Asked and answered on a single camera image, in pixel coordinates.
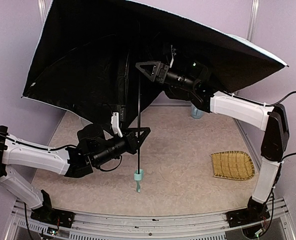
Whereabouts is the mint green black umbrella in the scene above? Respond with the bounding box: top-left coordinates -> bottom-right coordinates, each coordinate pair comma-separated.
21,0 -> 289,195

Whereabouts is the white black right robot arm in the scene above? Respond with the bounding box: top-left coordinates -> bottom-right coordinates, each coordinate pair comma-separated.
135,61 -> 289,204

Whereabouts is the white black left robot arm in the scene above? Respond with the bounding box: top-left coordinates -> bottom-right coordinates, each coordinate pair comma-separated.
0,124 -> 151,211

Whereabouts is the light blue ceramic mug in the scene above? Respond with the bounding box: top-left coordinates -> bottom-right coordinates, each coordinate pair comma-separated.
191,104 -> 204,119

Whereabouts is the woven bamboo tray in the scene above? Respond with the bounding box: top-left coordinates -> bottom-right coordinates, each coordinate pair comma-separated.
210,150 -> 255,181

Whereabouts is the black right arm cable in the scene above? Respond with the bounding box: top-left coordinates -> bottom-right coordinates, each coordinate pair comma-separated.
265,90 -> 296,161

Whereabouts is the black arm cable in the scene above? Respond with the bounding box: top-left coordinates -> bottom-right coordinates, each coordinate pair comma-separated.
0,132 -> 73,152
265,90 -> 296,161

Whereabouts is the grey aluminium frame post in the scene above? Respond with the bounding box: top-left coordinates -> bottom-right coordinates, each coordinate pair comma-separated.
246,0 -> 260,42

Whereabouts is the grey aluminium left post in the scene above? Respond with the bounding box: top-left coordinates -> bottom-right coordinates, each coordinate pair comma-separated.
37,0 -> 47,21

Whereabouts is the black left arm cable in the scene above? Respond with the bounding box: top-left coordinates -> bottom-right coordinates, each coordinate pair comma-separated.
0,132 -> 73,152

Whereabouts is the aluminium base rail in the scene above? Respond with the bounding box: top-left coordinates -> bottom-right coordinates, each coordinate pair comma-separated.
1,198 -> 296,240

